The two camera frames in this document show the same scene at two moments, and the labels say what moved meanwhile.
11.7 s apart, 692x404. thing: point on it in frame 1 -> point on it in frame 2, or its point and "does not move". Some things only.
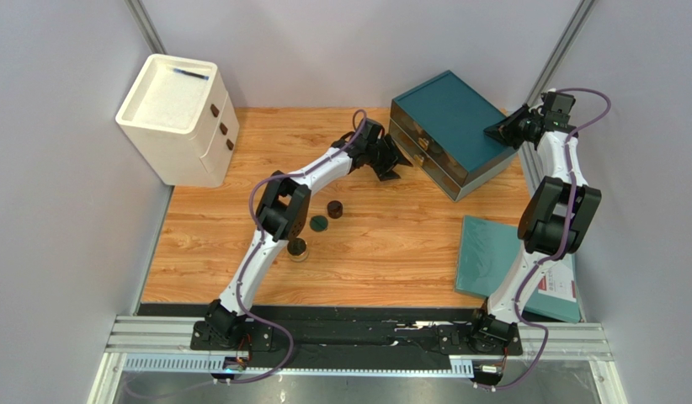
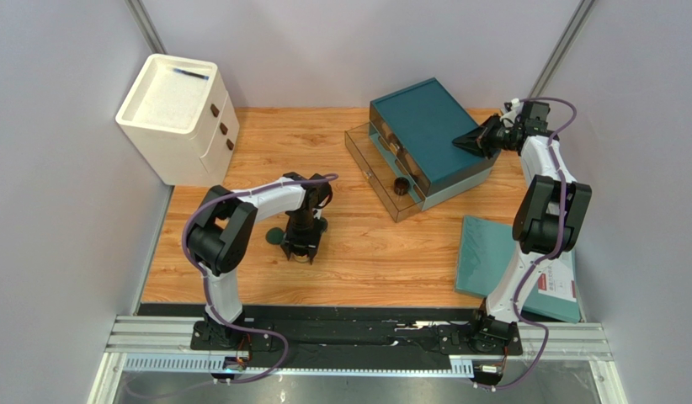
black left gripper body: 384,160 -> 304,230
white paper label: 558,282 does not move
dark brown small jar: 335,209 -> 401,186
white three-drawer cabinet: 178,117 does not move
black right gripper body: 517,128 -> 488,135
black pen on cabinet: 194,74 does not move
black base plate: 481,337 does not move
